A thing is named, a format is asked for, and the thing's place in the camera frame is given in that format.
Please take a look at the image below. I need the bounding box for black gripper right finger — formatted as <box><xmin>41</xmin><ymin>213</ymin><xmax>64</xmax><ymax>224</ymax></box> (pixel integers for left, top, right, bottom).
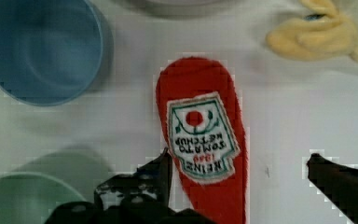
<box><xmin>307</xmin><ymin>153</ymin><xmax>358</xmax><ymax>224</ymax></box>

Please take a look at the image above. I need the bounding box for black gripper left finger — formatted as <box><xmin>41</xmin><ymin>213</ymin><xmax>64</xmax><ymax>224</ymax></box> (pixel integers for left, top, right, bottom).
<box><xmin>45</xmin><ymin>150</ymin><xmax>214</xmax><ymax>224</ymax></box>

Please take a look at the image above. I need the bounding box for red plush ketchup bottle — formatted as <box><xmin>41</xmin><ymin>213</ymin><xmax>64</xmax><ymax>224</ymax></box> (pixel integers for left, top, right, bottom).
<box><xmin>156</xmin><ymin>57</ymin><xmax>248</xmax><ymax>224</ymax></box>

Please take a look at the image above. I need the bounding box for green metal cup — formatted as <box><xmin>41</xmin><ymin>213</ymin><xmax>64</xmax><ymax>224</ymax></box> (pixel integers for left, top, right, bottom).
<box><xmin>0</xmin><ymin>152</ymin><xmax>110</xmax><ymax>224</ymax></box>

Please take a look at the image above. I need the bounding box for plush peeled banana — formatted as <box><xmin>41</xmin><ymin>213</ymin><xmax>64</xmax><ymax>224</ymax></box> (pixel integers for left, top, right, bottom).
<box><xmin>266</xmin><ymin>0</ymin><xmax>358</xmax><ymax>62</ymax></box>

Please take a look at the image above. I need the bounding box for blue bowl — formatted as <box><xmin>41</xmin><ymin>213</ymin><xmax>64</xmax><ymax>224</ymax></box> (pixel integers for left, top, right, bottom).
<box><xmin>0</xmin><ymin>0</ymin><xmax>114</xmax><ymax>106</ymax></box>

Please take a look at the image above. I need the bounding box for lavender oval plate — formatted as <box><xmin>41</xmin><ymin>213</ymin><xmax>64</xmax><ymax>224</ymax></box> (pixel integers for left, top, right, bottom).
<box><xmin>111</xmin><ymin>0</ymin><xmax>242</xmax><ymax>18</ymax></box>

